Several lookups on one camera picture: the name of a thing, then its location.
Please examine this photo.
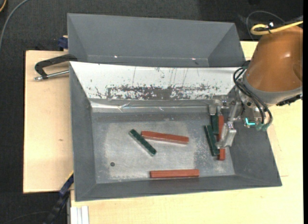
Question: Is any red-brown flat block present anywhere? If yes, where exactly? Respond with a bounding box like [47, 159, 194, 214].
[141, 131, 190, 145]
[217, 115, 227, 161]
[149, 169, 201, 179]

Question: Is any grey metal bin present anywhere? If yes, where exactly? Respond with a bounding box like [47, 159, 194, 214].
[66, 13, 283, 202]

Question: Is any dark green flat block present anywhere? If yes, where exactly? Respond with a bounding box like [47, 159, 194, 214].
[204, 124, 221, 157]
[210, 114, 220, 136]
[128, 129, 157, 158]

